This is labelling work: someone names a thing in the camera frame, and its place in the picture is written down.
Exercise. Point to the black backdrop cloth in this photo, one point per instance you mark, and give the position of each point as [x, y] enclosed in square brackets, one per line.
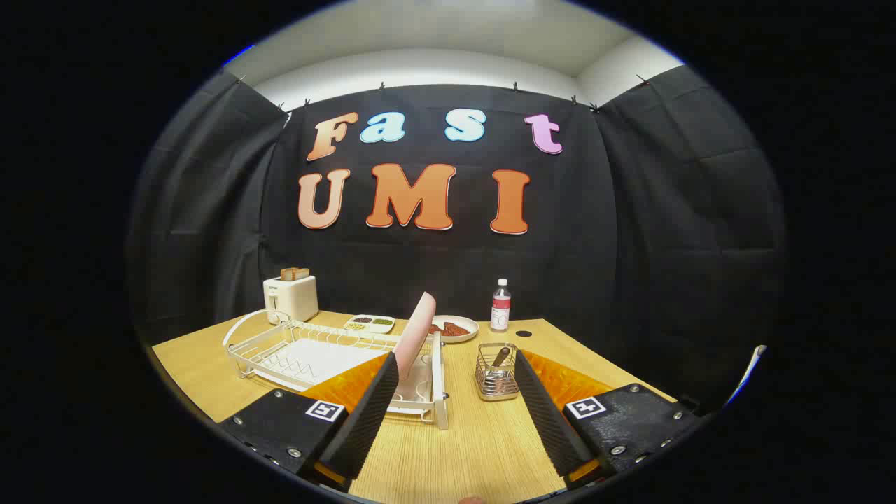
[420, 266]

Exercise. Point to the white plate with red food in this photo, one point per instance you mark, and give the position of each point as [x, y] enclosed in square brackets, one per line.
[469, 334]

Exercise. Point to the white divided dish with beans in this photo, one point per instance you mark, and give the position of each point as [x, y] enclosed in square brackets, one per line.
[369, 323]

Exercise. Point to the clear bottle with red label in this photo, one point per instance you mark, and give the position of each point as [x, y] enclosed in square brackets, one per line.
[500, 316]

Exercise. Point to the red food slices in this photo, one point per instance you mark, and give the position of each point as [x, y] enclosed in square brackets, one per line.
[455, 329]

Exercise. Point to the pink plate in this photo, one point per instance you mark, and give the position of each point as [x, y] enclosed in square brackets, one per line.
[416, 336]

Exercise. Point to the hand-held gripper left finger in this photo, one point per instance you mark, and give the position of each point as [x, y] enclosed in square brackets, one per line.
[364, 420]

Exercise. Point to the black table clamp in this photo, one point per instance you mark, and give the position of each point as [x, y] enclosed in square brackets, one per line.
[689, 404]

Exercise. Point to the white toaster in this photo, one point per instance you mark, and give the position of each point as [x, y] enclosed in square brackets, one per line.
[297, 299]

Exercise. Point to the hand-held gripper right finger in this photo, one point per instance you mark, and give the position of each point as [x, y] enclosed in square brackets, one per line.
[549, 420]

